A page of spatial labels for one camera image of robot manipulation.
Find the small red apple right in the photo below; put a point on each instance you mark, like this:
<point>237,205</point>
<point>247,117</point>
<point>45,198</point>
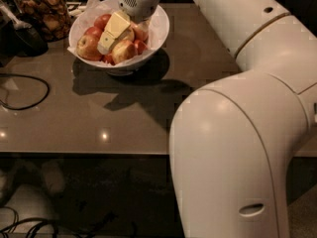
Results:
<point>140,46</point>

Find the back right apple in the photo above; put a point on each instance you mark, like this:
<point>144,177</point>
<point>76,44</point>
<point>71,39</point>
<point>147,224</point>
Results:
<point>141,30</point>

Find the glass jar of dried chips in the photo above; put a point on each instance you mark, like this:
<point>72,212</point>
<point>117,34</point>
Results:
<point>50,16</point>

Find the black appliance at left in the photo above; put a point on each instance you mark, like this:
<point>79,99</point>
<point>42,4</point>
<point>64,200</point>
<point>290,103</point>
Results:
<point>18,37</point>

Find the white sock foot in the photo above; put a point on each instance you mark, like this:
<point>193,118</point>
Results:
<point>6,185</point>
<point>53,177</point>

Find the white ceramic bowl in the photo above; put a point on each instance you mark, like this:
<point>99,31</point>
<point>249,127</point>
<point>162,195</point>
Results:
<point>155,40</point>

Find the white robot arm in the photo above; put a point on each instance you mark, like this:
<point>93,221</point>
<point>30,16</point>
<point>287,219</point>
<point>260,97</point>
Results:
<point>231,141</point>

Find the right white sock foot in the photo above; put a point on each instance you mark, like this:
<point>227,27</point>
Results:
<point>53,177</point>

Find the red apple back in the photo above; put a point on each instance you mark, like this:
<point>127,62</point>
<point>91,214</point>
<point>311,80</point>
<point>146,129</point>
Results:
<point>102,21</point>

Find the small red apple bottom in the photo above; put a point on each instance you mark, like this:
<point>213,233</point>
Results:
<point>108,59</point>

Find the red apple left middle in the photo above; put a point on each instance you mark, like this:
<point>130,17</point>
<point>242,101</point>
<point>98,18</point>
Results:
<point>94,31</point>

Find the yellow-red apple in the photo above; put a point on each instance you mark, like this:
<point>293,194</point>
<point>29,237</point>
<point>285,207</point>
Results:
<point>87,48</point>
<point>129,36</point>
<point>124,50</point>

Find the small red apple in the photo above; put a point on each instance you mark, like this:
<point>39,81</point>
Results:
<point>108,59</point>
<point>140,46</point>

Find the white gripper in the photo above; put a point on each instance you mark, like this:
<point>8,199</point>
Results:
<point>138,3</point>

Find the white paper bowl liner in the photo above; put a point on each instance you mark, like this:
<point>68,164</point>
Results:
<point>89,14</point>

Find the left white sock foot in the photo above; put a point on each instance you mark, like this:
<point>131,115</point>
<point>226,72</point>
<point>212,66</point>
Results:
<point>6,185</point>

